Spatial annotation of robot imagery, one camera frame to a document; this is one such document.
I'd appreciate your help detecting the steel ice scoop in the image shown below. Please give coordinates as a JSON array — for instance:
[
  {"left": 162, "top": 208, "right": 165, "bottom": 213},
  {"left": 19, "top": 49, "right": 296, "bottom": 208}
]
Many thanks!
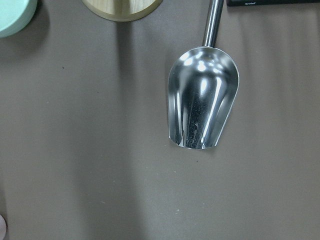
[{"left": 168, "top": 0, "right": 240, "bottom": 150}]

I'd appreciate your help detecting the black monitor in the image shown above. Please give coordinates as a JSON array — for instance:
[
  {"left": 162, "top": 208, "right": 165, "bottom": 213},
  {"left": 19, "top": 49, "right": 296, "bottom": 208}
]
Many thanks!
[{"left": 226, "top": 0, "right": 320, "bottom": 7}]

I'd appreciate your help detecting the round wooden cup tree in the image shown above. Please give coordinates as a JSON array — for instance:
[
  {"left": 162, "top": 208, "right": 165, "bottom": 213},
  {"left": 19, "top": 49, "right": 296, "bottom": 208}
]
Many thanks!
[{"left": 82, "top": 0, "right": 163, "bottom": 22}]

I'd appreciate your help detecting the pink plastic cup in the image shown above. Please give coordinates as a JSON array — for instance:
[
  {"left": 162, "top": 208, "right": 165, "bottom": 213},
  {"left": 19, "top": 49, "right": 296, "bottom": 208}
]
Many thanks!
[{"left": 0, "top": 215, "right": 7, "bottom": 240}]

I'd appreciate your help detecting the mint green bowl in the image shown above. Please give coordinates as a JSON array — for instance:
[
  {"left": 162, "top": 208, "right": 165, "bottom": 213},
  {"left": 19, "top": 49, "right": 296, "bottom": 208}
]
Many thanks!
[{"left": 0, "top": 0, "right": 38, "bottom": 38}]

